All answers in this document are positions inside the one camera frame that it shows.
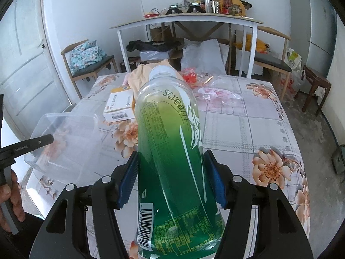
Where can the cooking oil bottle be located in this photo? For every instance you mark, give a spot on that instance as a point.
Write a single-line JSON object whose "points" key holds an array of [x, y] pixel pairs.
{"points": [[226, 5]]}

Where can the white red-print plastic bag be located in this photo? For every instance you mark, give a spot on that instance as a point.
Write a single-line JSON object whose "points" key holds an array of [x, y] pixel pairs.
{"points": [[292, 83]]}

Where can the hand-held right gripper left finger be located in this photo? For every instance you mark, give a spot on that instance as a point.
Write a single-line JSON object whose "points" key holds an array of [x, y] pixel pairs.
{"points": [[128, 183]]}

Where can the yellow-green shopping bag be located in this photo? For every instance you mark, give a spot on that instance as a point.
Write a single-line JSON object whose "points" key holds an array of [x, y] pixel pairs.
{"points": [[293, 58]]}

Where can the red snack packets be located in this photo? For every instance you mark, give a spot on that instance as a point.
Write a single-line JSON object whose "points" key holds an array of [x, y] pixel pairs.
{"points": [[190, 77]]}

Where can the green label plastic bottle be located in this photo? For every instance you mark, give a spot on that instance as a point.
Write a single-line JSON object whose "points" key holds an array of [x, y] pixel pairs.
{"points": [[172, 167]]}

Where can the dark wooden stool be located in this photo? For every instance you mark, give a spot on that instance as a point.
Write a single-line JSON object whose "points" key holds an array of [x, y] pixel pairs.
{"points": [[315, 77]]}

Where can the wooden chair with dark seat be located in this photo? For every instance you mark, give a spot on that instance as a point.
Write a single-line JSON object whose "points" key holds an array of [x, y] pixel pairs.
{"points": [[91, 68]]}

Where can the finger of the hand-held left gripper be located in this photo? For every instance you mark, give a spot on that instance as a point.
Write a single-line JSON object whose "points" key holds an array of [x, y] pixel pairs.
{"points": [[29, 143]]}

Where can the yellow plush toy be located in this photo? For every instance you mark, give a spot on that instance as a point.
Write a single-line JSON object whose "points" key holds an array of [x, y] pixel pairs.
{"points": [[258, 44]]}

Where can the brown cardboard box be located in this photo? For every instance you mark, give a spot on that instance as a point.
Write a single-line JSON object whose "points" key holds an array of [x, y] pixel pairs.
{"points": [[159, 33]]}

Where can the floral patterned cloth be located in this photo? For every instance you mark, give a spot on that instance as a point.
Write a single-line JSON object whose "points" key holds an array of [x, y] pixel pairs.
{"points": [[86, 55]]}

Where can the wooden armchair with black seat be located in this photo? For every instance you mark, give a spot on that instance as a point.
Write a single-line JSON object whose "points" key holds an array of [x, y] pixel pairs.
{"points": [[272, 62]]}

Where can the person's left forearm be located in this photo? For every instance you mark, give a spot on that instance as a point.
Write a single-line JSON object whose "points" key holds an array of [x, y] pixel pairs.
{"points": [[24, 240]]}

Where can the grey refrigerator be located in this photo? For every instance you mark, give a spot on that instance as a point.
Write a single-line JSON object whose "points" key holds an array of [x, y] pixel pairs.
{"points": [[312, 32]]}

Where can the black rice cooker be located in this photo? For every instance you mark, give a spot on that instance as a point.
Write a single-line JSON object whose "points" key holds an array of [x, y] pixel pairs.
{"points": [[339, 160]]}

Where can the beige crumpled cloth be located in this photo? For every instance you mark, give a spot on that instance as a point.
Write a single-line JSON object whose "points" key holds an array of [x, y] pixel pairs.
{"points": [[140, 75]]}

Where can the clear plastic container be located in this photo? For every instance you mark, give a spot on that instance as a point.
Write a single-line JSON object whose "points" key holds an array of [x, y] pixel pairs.
{"points": [[70, 145]]}

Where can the gold snack packet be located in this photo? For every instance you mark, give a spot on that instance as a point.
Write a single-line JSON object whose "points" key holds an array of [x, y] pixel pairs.
{"points": [[207, 81]]}

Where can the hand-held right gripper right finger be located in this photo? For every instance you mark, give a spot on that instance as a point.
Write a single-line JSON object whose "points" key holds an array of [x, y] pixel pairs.
{"points": [[215, 180]]}

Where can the person's left hand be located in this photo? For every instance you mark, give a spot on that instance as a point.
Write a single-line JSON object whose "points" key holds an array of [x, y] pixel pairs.
{"points": [[18, 207]]}

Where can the white frame wooden desk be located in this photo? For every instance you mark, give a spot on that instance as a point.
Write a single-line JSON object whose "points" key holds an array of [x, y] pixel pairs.
{"points": [[188, 17]]}

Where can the white door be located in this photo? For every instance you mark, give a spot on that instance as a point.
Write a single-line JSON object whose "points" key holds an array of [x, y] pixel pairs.
{"points": [[27, 72]]}

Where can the black device on stand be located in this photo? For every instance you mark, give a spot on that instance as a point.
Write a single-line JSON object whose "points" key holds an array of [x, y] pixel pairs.
{"points": [[195, 8], [173, 9]]}

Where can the white and orange medicine box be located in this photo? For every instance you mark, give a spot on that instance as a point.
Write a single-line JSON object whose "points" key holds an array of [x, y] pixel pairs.
{"points": [[118, 102]]}

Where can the clear pink plastic bag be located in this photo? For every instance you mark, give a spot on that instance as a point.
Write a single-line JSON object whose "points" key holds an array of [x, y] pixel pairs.
{"points": [[215, 94]]}

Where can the black bag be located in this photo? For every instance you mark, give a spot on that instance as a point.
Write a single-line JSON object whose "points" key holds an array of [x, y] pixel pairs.
{"points": [[151, 45]]}

